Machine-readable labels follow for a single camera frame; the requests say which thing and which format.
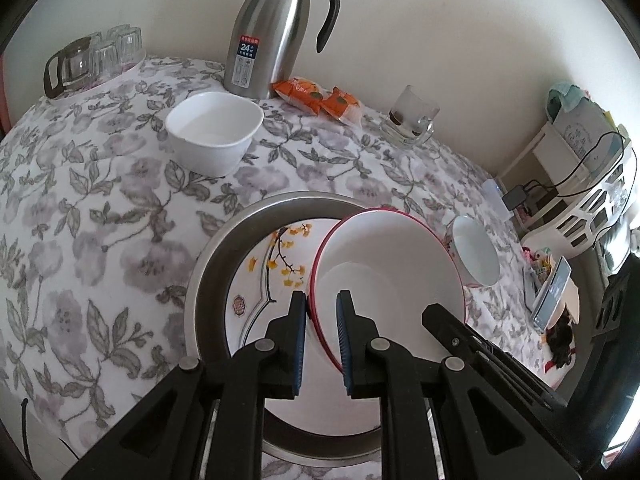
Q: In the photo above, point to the black charger adapter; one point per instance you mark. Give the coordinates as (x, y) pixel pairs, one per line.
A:
(515, 197)

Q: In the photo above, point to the red-rimmed strawberry print bowl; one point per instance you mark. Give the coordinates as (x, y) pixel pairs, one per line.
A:
(380, 260)

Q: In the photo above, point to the glass mug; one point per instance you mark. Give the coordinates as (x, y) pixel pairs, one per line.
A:
(410, 115)

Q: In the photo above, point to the grey floral tablecloth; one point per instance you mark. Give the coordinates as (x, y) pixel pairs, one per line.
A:
(100, 210)

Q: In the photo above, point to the beige paper box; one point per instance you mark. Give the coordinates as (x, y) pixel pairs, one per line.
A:
(570, 305)

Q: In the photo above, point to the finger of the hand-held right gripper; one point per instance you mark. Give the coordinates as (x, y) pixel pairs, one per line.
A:
(450, 330)

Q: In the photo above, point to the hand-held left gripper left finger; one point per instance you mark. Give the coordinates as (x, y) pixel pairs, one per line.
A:
(299, 340)

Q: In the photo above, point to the light blue bowl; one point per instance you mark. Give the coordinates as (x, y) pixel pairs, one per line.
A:
(475, 255)

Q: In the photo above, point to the white lattice rack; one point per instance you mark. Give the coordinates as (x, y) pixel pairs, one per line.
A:
(575, 225)

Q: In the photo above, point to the stainless steel thermos jug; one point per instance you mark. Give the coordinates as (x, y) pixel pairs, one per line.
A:
(265, 35)

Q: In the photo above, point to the small clear glass cup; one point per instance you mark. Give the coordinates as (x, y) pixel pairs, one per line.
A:
(117, 31)
(105, 57)
(130, 47)

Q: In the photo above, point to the black cloth bundle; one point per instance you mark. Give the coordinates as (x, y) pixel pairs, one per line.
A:
(560, 340)

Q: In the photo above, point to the small white bowl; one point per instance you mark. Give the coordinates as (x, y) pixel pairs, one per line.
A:
(210, 150)

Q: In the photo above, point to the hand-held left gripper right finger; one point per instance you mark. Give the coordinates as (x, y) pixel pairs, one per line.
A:
(347, 345)

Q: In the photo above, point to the smartphone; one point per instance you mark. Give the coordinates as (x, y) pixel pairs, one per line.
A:
(550, 295)

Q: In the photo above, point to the orange snack packet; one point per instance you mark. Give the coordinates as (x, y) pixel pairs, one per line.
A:
(342, 105)
(300, 91)

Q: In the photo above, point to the black-rimmed ginkgo print plate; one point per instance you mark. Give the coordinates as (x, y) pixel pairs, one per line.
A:
(272, 280)

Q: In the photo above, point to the white tray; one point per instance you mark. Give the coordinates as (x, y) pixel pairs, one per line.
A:
(125, 72)

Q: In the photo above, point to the pink board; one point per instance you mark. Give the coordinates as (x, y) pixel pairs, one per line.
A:
(4, 110)

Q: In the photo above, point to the green cloth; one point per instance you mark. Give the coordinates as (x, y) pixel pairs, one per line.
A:
(565, 97)

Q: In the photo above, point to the large stainless steel basin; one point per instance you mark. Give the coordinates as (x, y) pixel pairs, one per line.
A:
(215, 270)

